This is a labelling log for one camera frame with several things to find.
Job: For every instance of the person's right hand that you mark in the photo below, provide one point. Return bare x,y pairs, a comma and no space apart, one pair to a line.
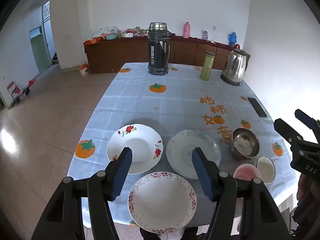
303,187

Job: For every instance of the clear plastic bag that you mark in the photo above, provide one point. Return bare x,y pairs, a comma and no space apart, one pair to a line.
102,31

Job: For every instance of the green door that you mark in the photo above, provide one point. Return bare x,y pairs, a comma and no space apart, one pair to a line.
40,51

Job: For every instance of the pink thermos flask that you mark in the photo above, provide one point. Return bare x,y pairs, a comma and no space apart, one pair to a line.
186,30

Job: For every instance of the persimmon printed tablecloth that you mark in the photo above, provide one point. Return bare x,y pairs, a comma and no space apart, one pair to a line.
175,110

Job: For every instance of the colourful cloth pile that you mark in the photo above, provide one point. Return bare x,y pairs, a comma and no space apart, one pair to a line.
136,31

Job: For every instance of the blue thermos flask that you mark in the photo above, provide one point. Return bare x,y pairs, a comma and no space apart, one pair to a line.
232,40

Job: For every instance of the white plastic packet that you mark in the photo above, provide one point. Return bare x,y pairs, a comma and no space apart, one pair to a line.
205,35

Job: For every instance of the stainless steel electric kettle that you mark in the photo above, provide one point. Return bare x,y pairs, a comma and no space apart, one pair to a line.
236,66

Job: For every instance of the white plastic bucket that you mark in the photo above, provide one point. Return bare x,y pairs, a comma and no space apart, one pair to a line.
83,70

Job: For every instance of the small white enamel bowl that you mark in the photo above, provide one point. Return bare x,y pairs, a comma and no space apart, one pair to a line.
266,168

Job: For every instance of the brown wooden sideboard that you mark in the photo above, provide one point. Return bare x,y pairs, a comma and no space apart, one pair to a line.
120,52

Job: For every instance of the black smartphone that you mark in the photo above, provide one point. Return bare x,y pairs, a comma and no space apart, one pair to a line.
257,107

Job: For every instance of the white plate with pink floral rim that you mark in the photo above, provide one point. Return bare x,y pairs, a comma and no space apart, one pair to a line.
162,200

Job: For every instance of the stainless steel bowl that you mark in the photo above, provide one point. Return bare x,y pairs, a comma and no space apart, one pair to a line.
246,142

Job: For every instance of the white plate with red flowers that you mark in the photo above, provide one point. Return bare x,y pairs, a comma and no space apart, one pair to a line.
140,140

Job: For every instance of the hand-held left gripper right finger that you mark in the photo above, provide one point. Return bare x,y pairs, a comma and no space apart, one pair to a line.
201,175

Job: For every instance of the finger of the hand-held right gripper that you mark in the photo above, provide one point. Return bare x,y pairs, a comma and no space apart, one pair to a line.
303,117
286,130

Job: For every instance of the orange printed cloth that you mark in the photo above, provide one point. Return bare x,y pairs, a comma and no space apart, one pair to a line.
92,40

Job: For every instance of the large black thermos jug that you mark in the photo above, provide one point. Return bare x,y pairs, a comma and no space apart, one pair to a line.
157,50

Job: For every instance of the red folding chair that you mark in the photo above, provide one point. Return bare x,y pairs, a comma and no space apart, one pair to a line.
13,90

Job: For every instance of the person's right forearm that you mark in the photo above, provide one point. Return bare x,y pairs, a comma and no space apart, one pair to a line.
306,220

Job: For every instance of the pink bowl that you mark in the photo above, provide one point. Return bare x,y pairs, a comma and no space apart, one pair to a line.
246,172

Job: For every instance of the green insulated bottle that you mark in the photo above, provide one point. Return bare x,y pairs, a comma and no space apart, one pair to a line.
207,66

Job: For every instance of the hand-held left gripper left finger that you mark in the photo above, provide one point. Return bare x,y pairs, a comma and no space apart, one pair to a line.
121,175

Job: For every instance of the teal plastic basin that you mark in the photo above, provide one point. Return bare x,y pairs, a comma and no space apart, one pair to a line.
111,36

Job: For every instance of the red small stool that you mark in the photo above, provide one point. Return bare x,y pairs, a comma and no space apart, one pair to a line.
31,83

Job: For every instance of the clear glass plate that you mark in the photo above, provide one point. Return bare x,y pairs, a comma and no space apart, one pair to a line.
185,142

